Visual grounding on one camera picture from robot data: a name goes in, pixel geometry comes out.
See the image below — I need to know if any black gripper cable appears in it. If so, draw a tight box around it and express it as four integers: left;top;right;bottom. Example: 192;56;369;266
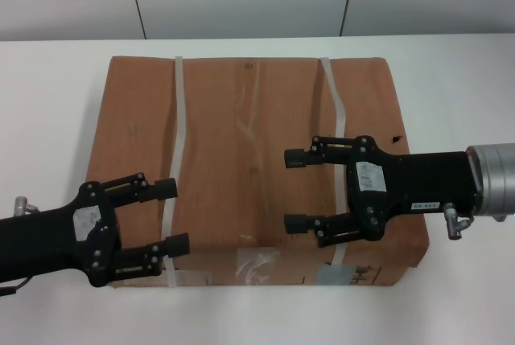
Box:
0;196;39;297
443;201;474;240

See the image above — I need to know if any white plastic packing strap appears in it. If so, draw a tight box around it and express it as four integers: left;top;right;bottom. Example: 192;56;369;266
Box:
159;55;190;289
319;56;350;272

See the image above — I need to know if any brown cardboard box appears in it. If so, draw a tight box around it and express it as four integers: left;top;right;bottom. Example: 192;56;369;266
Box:
82;54;430;290

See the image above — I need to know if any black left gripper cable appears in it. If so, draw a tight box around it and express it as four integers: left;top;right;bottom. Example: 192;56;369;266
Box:
0;196;39;297

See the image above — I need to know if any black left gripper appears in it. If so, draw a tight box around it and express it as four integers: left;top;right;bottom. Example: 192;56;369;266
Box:
0;171;191;289

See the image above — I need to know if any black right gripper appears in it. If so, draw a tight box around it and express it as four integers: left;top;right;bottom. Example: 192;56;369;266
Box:
283;134;483;248

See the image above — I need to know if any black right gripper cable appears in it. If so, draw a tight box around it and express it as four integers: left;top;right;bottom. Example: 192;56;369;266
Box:
443;201;474;240

